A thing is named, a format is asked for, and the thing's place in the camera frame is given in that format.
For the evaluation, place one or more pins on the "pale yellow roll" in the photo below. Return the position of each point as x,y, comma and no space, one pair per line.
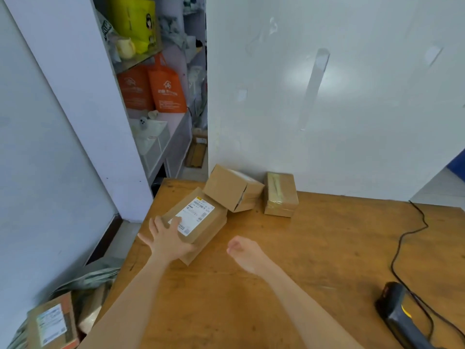
126,48

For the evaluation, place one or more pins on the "black barcode scanner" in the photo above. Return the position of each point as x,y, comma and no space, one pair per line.
396,308

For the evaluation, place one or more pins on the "taped floor carton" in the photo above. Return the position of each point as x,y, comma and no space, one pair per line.
200,136

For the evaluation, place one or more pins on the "person's left hand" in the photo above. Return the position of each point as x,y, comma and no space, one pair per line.
167,243

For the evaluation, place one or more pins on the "small yellowish taped box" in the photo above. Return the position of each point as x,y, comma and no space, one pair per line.
281,194

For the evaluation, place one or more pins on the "blue plastic crate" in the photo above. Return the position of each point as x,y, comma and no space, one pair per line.
457,165

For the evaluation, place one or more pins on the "person's right hand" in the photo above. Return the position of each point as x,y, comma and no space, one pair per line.
249,256

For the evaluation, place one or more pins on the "person's left forearm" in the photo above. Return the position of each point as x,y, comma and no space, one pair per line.
127,308

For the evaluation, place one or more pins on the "person's right forearm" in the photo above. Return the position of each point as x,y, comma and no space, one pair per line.
308,316

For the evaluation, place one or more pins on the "double-layer cardboard box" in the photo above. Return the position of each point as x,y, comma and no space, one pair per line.
225,185

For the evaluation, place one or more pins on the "yellow bag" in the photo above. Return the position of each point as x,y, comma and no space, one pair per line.
132,18

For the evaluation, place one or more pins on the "grey sack of scanned boxes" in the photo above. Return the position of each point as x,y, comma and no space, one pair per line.
91,276

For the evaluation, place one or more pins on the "flattened cardboard sheet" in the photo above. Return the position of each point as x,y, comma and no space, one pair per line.
196,156

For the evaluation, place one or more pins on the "clear plastic storage bin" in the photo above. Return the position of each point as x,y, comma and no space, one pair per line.
150,145

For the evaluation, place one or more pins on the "metal storage shelf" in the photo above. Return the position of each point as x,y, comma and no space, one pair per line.
174,141

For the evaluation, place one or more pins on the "large labelled box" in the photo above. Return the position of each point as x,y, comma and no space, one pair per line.
207,228

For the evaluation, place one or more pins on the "wooden table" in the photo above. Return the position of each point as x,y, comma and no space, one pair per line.
327,250

